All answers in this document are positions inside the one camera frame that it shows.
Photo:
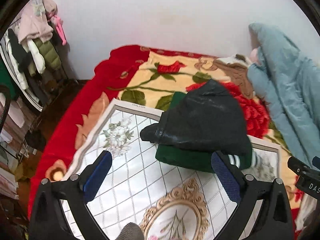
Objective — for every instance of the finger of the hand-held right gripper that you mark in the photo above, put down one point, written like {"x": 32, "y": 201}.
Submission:
{"x": 297, "y": 165}
{"x": 316, "y": 162}

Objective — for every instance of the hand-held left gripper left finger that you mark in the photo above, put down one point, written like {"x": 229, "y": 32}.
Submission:
{"x": 98, "y": 175}

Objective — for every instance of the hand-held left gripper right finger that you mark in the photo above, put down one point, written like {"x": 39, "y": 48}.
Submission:
{"x": 225, "y": 177}

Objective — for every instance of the black leather jacket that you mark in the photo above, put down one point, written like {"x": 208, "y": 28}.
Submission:
{"x": 200, "y": 120}

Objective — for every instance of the metal clothes rack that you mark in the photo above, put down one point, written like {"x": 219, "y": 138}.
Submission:
{"x": 33, "y": 98}

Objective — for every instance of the stack of folded clothes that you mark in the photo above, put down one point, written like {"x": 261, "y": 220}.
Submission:
{"x": 12, "y": 120}

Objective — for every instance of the white fleece towel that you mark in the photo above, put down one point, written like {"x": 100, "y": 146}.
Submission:
{"x": 301, "y": 215}

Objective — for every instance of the white floral printed mat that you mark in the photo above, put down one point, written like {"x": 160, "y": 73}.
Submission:
{"x": 140, "y": 175}

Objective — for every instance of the folded green striped garment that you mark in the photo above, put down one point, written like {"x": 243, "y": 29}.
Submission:
{"x": 185, "y": 158}

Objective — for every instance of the person's grey fleece clothing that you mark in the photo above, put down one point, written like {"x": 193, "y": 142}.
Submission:
{"x": 131, "y": 232}

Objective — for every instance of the dark cloth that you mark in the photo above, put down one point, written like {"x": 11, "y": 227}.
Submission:
{"x": 35, "y": 140}

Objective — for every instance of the light blue quilt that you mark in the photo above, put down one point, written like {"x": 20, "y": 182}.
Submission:
{"x": 287, "y": 80}

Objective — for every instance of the red floral blanket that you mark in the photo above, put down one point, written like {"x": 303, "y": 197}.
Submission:
{"x": 112, "y": 62}

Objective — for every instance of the pale pink cloth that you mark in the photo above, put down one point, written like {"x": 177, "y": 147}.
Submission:
{"x": 253, "y": 55}

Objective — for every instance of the olive puffer jacket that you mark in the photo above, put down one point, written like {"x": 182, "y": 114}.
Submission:
{"x": 48, "y": 52}

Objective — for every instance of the green hanging garment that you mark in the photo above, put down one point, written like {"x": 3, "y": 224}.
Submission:
{"x": 3, "y": 76}

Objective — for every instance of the white puffer jacket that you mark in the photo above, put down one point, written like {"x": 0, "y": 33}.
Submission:
{"x": 15, "y": 66}

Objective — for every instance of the black hanging garment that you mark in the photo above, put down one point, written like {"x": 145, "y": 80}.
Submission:
{"x": 16, "y": 50}

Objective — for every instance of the bright pink hanging item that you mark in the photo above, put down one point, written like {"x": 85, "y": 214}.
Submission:
{"x": 60, "y": 30}

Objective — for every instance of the pink knit sweater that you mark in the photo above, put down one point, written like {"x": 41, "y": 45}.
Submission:
{"x": 32, "y": 25}

